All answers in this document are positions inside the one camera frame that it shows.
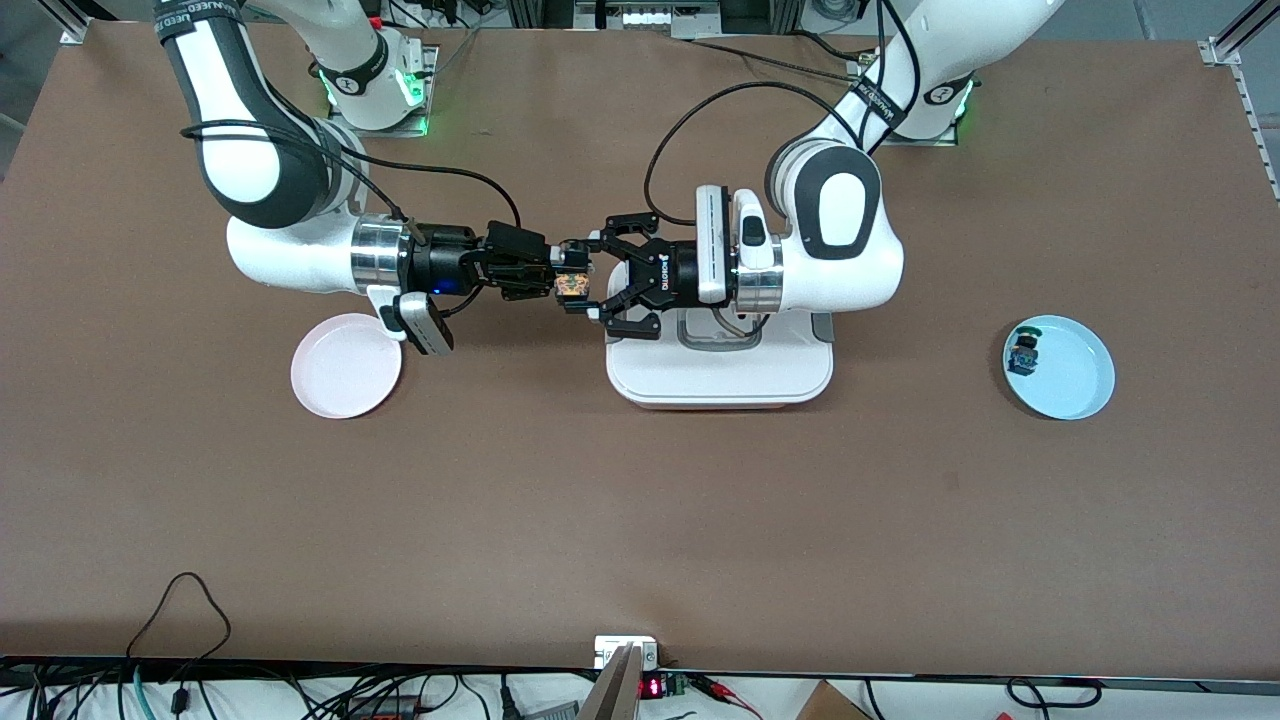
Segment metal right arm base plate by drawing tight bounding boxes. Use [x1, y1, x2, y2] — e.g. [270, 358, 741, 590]
[325, 45, 441, 138]

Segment brown cardboard piece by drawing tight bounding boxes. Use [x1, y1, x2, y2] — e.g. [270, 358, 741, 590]
[795, 680, 873, 720]

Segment light blue round plate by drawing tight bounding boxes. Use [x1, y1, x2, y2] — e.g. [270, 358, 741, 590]
[1003, 315, 1116, 421]

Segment orange black push-button switch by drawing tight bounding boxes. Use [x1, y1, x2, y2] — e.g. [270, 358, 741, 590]
[553, 243, 594, 306]

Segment small white box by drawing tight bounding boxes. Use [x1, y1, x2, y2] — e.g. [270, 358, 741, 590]
[594, 636, 659, 669]

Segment black cable to arm base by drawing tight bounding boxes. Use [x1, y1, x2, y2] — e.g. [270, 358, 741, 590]
[675, 35, 886, 89]

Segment metal frame equipment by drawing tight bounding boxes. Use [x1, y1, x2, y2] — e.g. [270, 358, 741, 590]
[575, 0, 721, 41]

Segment black cable loop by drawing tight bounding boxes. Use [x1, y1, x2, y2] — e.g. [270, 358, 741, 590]
[1005, 677, 1103, 711]

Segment red clip test leads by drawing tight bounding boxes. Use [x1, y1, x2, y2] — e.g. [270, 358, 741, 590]
[690, 673, 763, 720]

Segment white lunch box grey latches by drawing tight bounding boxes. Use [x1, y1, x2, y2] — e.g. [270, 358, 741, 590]
[604, 300, 835, 411]

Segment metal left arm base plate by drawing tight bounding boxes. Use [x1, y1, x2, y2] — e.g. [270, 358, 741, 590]
[850, 50, 963, 148]

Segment aluminium profile post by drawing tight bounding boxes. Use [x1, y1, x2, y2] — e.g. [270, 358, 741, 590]
[40, 0, 93, 46]
[1198, 0, 1280, 66]

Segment thin black looped cable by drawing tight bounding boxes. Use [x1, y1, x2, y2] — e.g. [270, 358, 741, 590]
[125, 571, 233, 663]

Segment wooden slat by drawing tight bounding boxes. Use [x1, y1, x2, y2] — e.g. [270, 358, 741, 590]
[578, 643, 643, 720]

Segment pink round plate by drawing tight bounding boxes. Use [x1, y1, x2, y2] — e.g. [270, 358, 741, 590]
[290, 313, 403, 419]

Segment perforated metal rail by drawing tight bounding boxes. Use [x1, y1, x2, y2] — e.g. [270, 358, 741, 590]
[1235, 65, 1280, 206]

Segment blue green push-button switch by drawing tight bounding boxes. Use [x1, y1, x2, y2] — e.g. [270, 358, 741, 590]
[1006, 322, 1043, 378]

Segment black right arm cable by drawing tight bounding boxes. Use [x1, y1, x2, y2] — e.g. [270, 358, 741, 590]
[180, 118, 523, 246]

